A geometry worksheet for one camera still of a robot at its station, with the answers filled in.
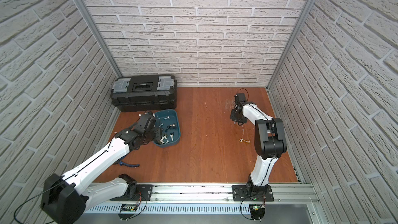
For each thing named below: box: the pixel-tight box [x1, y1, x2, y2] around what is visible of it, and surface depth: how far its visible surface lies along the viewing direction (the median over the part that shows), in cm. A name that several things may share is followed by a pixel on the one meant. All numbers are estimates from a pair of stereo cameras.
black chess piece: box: [164, 123, 177, 132], surface depth 98 cm
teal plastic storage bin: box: [153, 108, 181, 148], surface depth 97 cm
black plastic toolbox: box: [109, 74, 178, 112], surface depth 98 cm
